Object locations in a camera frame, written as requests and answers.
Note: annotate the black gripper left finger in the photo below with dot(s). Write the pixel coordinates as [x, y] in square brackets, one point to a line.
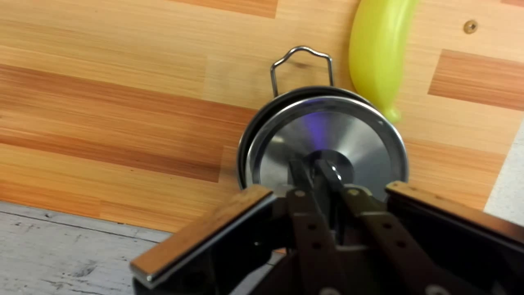
[308, 240]

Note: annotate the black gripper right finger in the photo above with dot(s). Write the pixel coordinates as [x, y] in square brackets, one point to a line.
[381, 240]

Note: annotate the silver pot lid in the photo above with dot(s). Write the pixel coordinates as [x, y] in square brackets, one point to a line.
[245, 137]

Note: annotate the yellow-green toy banana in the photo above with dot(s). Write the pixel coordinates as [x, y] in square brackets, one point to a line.
[378, 50]

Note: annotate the butcher block wooden counter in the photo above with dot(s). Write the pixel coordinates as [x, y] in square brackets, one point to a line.
[136, 83]

